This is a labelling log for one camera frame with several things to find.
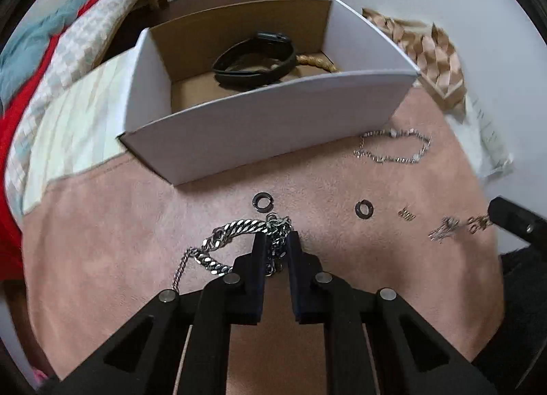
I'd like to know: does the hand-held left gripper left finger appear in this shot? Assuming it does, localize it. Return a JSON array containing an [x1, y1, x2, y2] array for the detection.
[[55, 232, 268, 395]]

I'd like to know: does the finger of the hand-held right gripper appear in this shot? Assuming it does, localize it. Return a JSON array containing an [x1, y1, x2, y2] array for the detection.
[[488, 196, 547, 252]]

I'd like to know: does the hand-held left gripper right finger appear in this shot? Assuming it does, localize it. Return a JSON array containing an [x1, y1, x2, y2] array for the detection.
[[285, 232, 498, 395]]

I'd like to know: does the thick silver chain bracelet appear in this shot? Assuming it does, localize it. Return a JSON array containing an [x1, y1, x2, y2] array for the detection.
[[172, 214, 292, 291]]

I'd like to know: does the white cardboard box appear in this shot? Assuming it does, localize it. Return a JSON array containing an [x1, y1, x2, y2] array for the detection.
[[116, 0, 422, 186]]

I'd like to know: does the white paper sheet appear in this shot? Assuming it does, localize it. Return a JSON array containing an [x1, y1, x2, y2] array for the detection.
[[464, 93, 514, 181]]

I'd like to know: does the pink fleece blanket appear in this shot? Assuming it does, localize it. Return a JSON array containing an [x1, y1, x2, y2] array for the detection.
[[21, 83, 506, 395]]

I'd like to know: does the cream striped pillow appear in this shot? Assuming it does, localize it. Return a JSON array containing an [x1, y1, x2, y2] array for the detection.
[[21, 53, 139, 215]]

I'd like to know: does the checkered beige pillow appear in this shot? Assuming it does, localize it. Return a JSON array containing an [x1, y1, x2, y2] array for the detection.
[[4, 0, 154, 220]]

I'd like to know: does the red blanket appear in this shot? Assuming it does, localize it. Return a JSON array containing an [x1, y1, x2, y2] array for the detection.
[[0, 0, 136, 281]]

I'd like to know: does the teal blanket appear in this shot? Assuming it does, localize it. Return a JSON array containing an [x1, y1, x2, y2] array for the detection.
[[0, 0, 148, 115]]

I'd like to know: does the gold chain piece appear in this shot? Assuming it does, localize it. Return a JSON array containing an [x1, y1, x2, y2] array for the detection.
[[467, 215, 492, 234]]

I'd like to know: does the thin silver link necklace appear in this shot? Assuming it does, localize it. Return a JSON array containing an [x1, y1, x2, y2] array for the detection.
[[353, 129, 432, 164]]

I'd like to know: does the black leather watch strap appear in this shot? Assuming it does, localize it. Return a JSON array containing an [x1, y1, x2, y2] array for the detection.
[[212, 31, 297, 90]]

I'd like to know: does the beige beaded bracelet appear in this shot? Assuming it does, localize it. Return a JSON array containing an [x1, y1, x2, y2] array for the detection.
[[296, 53, 343, 74]]

